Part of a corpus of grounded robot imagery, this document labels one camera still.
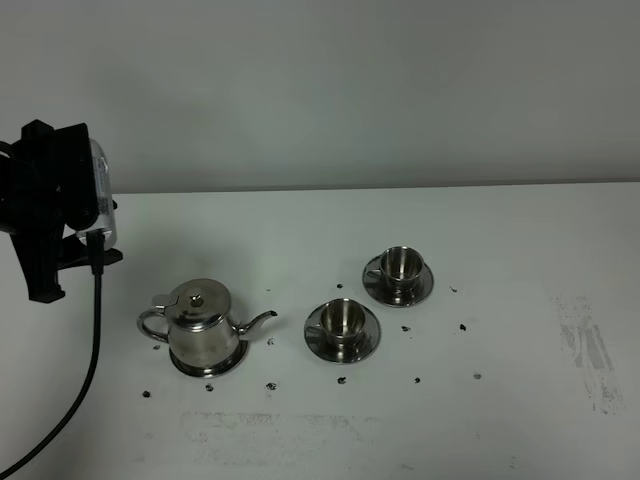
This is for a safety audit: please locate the far steel cup saucer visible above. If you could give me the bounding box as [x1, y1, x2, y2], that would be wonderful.
[362, 255, 434, 308]

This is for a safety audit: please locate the steel teapot saucer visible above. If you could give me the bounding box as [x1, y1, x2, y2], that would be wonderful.
[169, 340, 249, 378]

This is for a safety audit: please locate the near steel cup saucer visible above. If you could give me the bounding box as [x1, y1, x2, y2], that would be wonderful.
[304, 298, 381, 364]

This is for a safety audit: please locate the near stainless steel teacup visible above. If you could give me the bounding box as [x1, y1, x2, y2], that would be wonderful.
[305, 298, 366, 348]

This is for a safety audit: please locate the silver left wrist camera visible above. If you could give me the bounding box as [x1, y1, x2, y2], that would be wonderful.
[75, 138, 117, 250]

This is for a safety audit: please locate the stainless steel teacup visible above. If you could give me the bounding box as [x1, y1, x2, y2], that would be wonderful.
[364, 246, 427, 290]
[305, 298, 366, 348]

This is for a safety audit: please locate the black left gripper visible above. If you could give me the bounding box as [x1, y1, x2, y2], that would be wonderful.
[1, 120, 123, 303]

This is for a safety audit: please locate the stainless steel teapot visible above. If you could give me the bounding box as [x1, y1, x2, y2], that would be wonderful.
[137, 278, 277, 367]

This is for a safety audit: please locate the black left camera cable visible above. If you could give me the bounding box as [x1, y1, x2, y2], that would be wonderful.
[0, 229, 106, 476]

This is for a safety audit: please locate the far stainless steel teacup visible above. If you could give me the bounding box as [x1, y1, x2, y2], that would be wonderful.
[364, 246, 427, 290]

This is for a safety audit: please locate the steel cup saucer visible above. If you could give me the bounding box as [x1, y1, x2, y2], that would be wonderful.
[362, 255, 434, 308]
[304, 298, 381, 364]

